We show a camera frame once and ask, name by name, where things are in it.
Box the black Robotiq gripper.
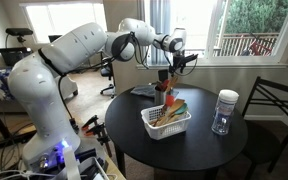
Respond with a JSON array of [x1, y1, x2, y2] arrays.
[[168, 49, 186, 76]]

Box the long wooden spoon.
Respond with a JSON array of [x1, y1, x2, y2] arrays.
[[165, 74, 179, 95]]

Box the steel tin can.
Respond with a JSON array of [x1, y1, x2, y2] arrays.
[[154, 88, 168, 106]]

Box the black spatula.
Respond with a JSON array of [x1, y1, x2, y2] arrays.
[[157, 68, 169, 82]]

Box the red silicone spatula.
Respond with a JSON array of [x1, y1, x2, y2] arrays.
[[161, 94, 176, 116]]

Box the wide wooden spatula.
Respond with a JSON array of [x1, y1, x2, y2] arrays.
[[153, 98, 186, 128]]

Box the blue cloth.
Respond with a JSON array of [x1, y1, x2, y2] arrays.
[[130, 84, 180, 99]]

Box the teal silicone spatula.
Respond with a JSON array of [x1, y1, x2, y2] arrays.
[[173, 102, 189, 117]]

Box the white framed window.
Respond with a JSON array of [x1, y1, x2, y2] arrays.
[[137, 0, 288, 70], [18, 1, 108, 44]]

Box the grey vertical blinds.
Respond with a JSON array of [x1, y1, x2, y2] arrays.
[[137, 0, 172, 66]]

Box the white plastic basket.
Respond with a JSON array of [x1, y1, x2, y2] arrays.
[[140, 104, 192, 141]]

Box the wooden deck railing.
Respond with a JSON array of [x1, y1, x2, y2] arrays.
[[217, 32, 280, 57]]

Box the white wipes canister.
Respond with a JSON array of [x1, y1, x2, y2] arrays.
[[211, 89, 240, 136]]

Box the black office chair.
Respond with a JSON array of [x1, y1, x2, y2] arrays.
[[99, 51, 117, 99]]

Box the black round table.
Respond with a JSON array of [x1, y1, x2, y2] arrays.
[[104, 83, 249, 180]]

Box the black orange clamp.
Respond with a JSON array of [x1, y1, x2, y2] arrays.
[[85, 122, 113, 158], [81, 114, 100, 133]]

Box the green tree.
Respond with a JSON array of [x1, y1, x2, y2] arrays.
[[223, 0, 288, 34]]

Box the black metal chair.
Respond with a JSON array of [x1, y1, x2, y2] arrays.
[[242, 75, 288, 180]]

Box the black laptop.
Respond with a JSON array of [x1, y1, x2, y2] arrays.
[[0, 49, 32, 67]]

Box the red handled utensil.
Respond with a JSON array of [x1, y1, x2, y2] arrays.
[[159, 79, 171, 93]]

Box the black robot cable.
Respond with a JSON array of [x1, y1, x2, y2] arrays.
[[57, 74, 80, 134]]

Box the black camera on stand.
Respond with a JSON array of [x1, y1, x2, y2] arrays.
[[5, 27, 34, 44]]

